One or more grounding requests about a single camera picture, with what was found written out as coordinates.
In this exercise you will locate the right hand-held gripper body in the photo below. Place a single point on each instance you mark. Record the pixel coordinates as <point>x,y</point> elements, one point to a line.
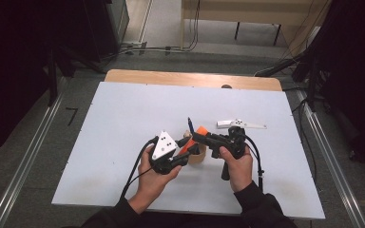
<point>236,142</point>

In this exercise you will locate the person's dark clothed lap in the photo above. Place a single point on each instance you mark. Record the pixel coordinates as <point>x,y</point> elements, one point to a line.
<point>190,221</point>

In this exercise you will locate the black metal stand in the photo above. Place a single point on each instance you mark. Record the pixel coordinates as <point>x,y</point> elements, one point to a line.
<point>310,82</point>

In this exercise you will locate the person's left hand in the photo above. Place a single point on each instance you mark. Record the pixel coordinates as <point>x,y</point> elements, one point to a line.
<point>153,186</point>

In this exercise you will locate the black cabinet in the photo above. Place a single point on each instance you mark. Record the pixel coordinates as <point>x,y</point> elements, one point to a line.
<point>107,28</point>

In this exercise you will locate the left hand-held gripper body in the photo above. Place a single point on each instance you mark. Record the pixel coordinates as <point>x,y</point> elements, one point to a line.
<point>163,148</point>

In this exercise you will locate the wooden table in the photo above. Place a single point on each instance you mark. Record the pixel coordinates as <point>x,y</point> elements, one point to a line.
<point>171,77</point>

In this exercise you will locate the blue pen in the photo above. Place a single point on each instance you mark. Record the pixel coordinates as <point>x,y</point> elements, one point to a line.
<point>191,125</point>

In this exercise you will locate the dark curtain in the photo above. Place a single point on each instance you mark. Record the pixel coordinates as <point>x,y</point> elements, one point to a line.
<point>9,69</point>
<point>358,79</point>

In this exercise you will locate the aluminium floor rail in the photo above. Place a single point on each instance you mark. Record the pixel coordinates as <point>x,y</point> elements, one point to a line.
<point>28,158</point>
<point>332,164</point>

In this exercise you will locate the wooden pen holder cup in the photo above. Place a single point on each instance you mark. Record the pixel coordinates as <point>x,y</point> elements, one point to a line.
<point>199,158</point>

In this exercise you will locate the person's right hand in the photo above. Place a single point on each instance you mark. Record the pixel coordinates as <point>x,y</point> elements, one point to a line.
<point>242,172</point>

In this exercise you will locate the beige wooden desk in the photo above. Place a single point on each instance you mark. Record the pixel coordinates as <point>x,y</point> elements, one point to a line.
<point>250,14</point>

